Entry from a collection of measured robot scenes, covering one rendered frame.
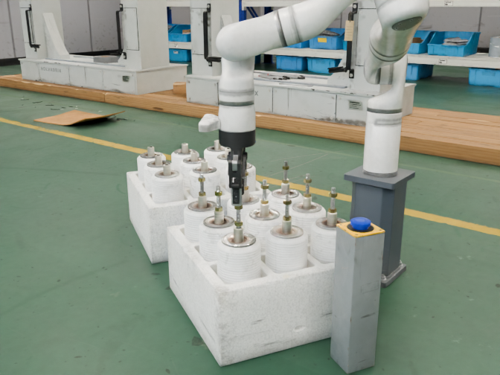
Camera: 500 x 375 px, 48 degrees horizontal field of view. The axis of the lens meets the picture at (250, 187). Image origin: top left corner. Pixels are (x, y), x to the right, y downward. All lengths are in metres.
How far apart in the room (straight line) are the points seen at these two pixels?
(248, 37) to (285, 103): 2.41
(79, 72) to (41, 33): 0.77
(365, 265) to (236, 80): 0.44
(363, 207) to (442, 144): 1.47
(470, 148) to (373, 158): 1.46
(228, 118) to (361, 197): 0.56
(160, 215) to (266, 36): 0.76
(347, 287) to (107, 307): 0.65
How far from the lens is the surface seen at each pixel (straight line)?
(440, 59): 5.78
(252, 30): 1.07
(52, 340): 1.41
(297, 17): 1.07
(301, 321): 1.29
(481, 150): 2.91
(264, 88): 3.54
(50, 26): 5.54
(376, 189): 1.51
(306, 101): 3.37
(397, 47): 1.22
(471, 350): 1.39
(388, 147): 1.50
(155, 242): 1.68
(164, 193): 1.67
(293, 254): 1.23
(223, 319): 1.19
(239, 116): 1.09
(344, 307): 1.18
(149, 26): 4.45
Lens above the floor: 0.74
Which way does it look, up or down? 18 degrees down
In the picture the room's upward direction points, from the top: straight up
